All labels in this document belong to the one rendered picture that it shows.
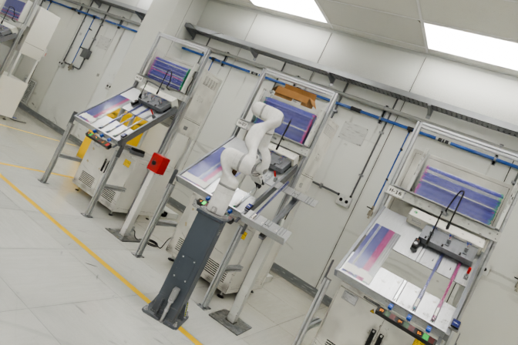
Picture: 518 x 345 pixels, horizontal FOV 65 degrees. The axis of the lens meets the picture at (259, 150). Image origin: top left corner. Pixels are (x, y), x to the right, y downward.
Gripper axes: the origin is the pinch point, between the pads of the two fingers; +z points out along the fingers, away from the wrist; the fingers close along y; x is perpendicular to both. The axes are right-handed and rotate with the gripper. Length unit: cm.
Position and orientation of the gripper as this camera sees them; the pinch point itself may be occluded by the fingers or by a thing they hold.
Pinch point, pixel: (258, 185)
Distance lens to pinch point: 315.0
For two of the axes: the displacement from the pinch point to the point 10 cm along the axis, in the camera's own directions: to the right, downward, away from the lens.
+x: -6.1, 6.1, -5.1
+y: -7.8, -3.7, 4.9
